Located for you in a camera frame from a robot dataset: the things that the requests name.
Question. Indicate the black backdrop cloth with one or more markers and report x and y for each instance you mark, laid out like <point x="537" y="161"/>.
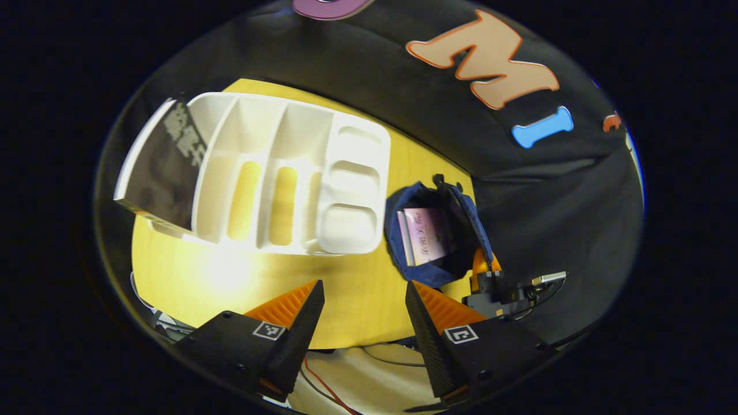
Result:
<point x="548" y="202"/>

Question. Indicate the white plastic bookshelf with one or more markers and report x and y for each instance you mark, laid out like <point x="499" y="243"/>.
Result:
<point x="346" y="196"/>

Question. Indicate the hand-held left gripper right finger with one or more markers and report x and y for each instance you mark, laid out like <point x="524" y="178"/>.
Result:
<point x="429" y="346"/>

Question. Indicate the blue schoolbag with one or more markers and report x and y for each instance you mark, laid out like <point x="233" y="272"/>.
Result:
<point x="398" y="230"/>

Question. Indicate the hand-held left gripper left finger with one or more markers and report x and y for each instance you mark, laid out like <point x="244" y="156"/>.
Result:
<point x="300" y="340"/>

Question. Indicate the black book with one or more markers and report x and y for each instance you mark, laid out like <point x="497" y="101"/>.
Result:
<point x="164" y="173"/>

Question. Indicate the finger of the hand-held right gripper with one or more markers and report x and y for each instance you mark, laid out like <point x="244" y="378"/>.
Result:
<point x="479" y="268"/>

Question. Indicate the pink book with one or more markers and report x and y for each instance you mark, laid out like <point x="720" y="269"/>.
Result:
<point x="426" y="236"/>

